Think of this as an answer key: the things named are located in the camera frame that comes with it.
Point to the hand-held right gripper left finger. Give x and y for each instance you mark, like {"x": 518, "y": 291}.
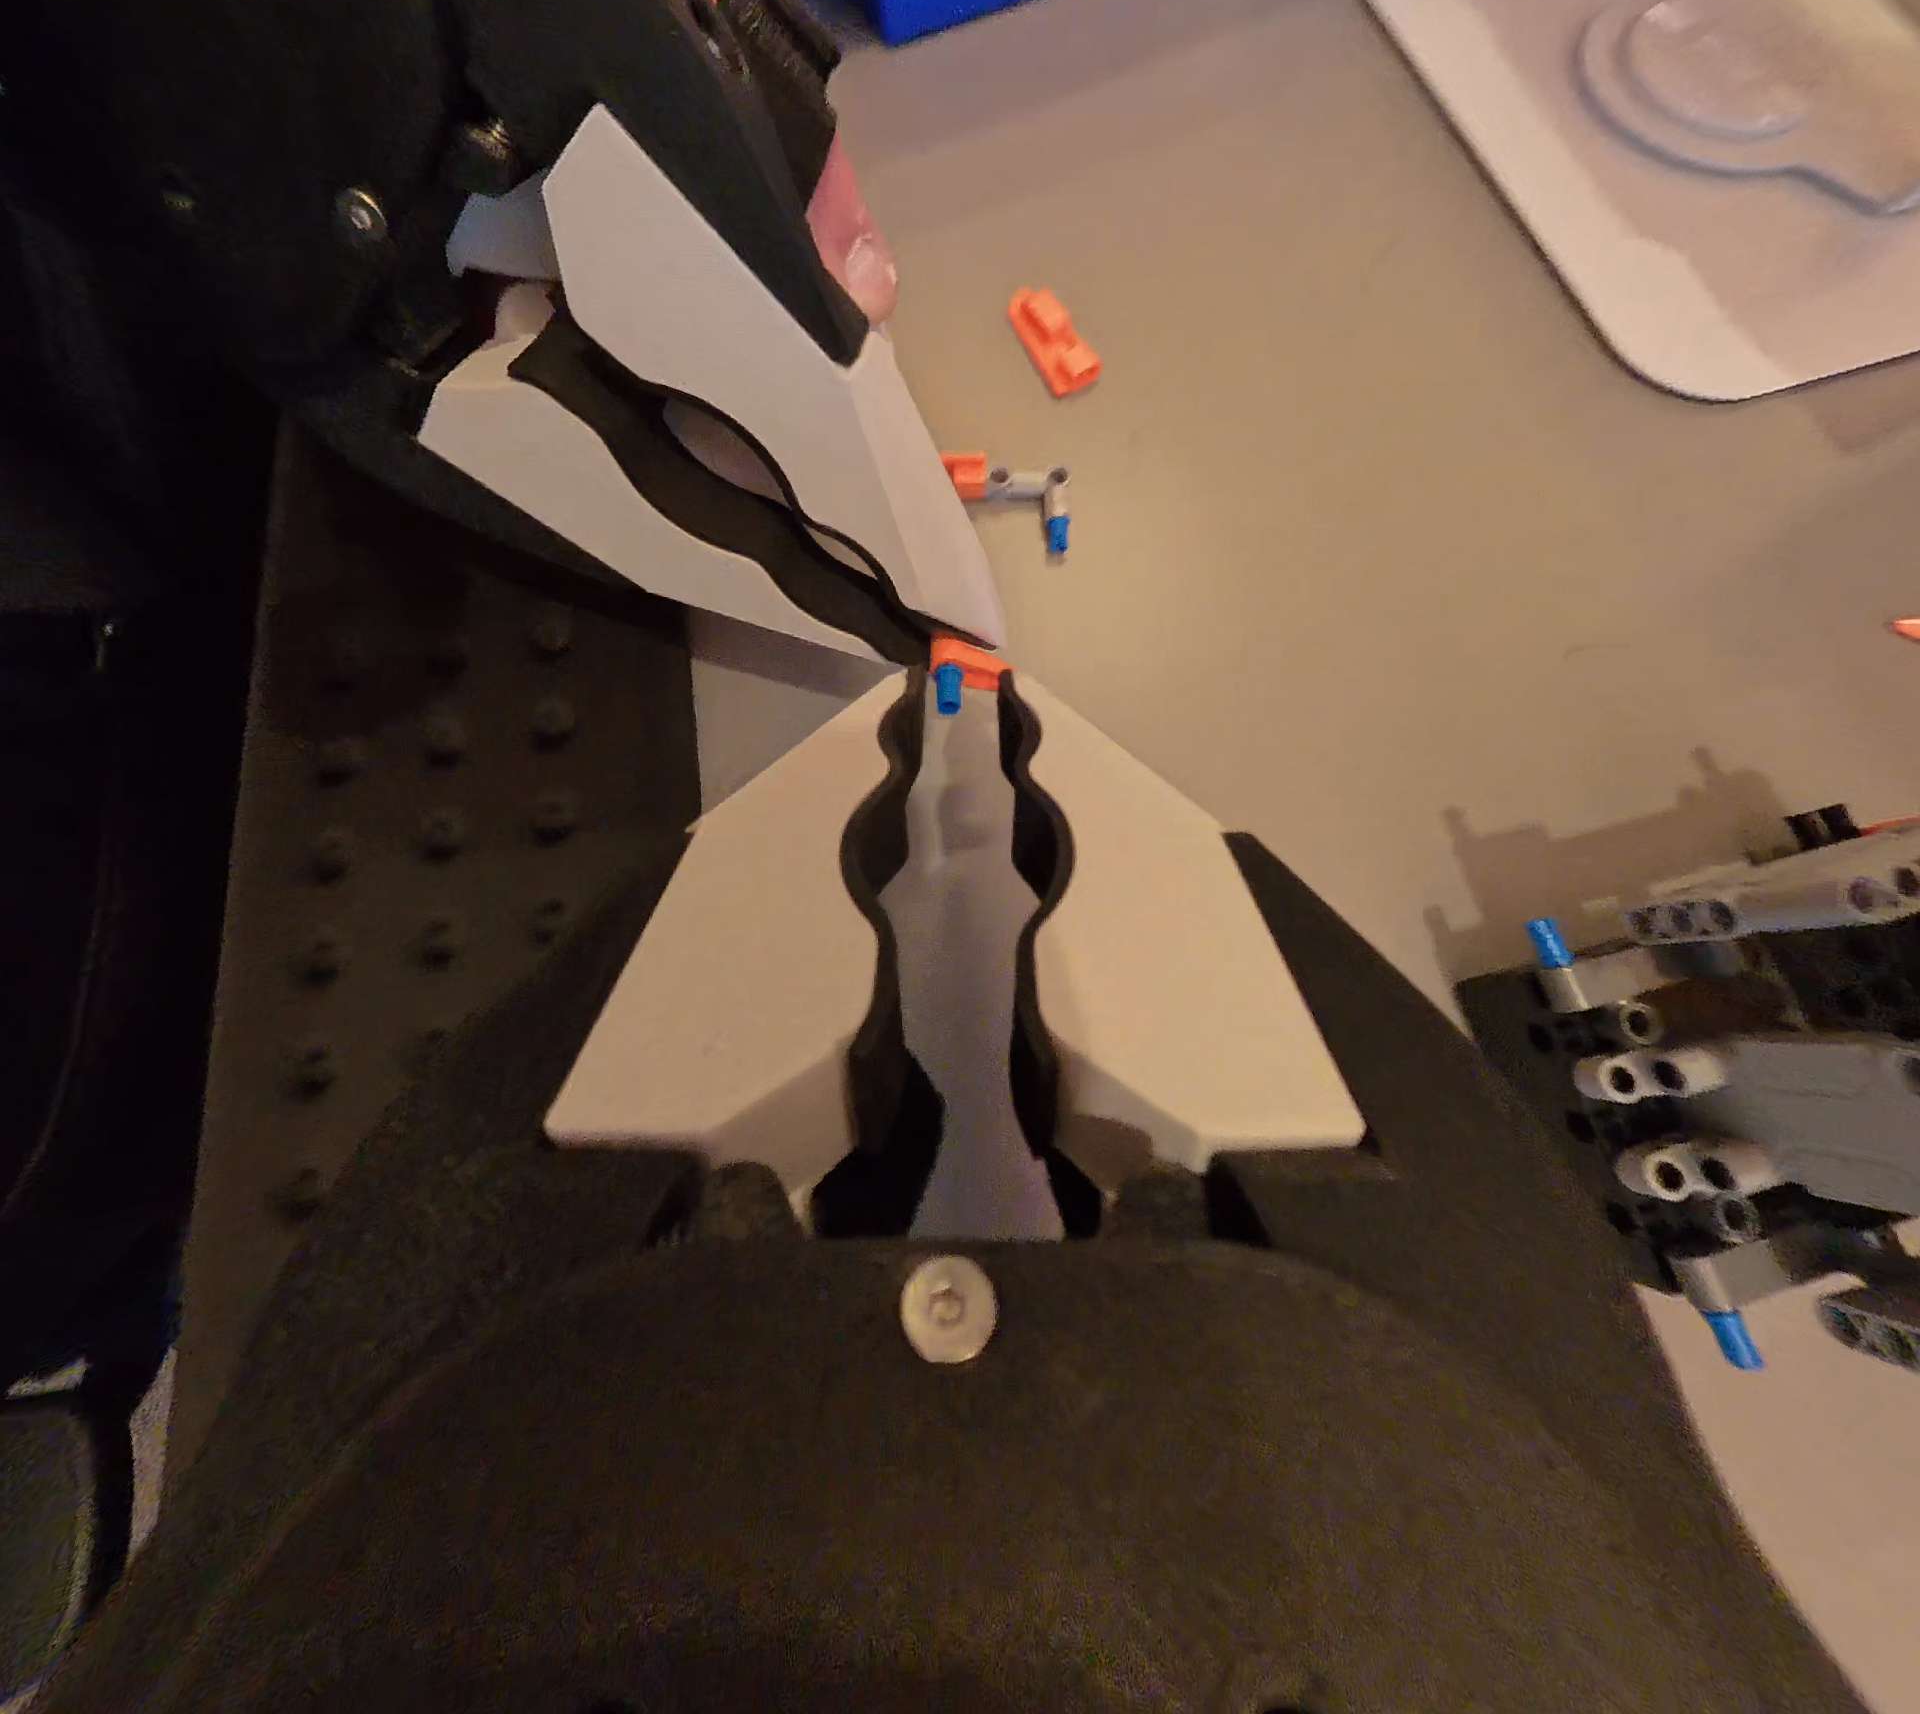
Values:
{"x": 706, "y": 998}

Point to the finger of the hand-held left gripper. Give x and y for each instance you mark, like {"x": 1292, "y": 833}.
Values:
{"x": 722, "y": 303}
{"x": 557, "y": 455}

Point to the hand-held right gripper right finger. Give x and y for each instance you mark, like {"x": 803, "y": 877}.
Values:
{"x": 1200, "y": 998}

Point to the person's left hand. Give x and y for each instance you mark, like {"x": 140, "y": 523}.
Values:
{"x": 852, "y": 244}

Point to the black perforated pad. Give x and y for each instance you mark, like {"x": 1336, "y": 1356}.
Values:
{"x": 451, "y": 767}

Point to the grey technic brick model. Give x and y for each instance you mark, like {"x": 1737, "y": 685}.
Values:
{"x": 1771, "y": 1081}

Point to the white book stand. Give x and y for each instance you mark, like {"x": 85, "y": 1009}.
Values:
{"x": 1502, "y": 20}

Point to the person's dark shoe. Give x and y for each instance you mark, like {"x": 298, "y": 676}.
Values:
{"x": 41, "y": 1519}

